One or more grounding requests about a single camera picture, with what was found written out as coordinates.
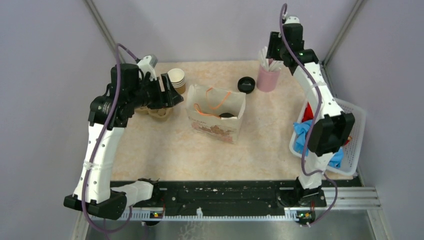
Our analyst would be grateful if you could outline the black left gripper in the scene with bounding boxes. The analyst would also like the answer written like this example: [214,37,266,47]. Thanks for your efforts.
[128,72,184,109]

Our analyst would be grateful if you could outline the cream paper gift bag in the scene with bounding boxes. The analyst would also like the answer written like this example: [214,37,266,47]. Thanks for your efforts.
[185,84,246,144]

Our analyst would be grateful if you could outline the black plastic cup lid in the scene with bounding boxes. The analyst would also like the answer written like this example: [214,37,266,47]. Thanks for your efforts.
[219,112,235,118]

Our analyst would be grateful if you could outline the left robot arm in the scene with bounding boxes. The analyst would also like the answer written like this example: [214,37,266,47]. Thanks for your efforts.
[63,54,184,220]

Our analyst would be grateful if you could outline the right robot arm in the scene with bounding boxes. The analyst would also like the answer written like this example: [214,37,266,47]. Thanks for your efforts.
[267,15,355,206]

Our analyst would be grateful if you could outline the white wrapped straws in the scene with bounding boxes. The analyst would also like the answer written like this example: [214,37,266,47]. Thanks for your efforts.
[258,46,283,72]

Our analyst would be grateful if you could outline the stack of paper cups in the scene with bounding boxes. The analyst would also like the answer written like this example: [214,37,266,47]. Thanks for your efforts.
[167,68,186,95]

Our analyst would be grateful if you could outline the pink straw holder cup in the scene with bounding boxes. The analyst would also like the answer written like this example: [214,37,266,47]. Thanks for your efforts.
[256,59,281,93]

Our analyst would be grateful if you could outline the spare black cup lid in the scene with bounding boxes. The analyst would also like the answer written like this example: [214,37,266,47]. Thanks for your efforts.
[237,76,256,94]

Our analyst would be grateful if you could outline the red snack packet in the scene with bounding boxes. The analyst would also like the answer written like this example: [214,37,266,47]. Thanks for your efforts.
[301,102,314,123]

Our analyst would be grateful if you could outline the blue cartoon packet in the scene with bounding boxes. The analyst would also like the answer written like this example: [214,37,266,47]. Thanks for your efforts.
[293,120,344,169]

